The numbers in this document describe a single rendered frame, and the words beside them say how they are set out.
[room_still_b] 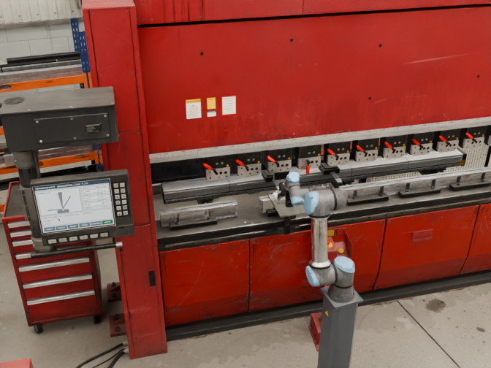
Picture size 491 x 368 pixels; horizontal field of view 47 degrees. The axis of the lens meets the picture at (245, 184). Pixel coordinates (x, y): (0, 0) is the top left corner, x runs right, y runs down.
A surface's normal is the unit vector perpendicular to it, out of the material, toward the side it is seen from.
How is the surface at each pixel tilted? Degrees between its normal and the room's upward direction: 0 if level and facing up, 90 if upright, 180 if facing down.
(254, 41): 90
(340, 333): 90
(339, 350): 90
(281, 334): 0
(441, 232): 90
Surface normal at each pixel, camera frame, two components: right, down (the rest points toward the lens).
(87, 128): 0.23, 0.47
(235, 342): 0.00, -0.87
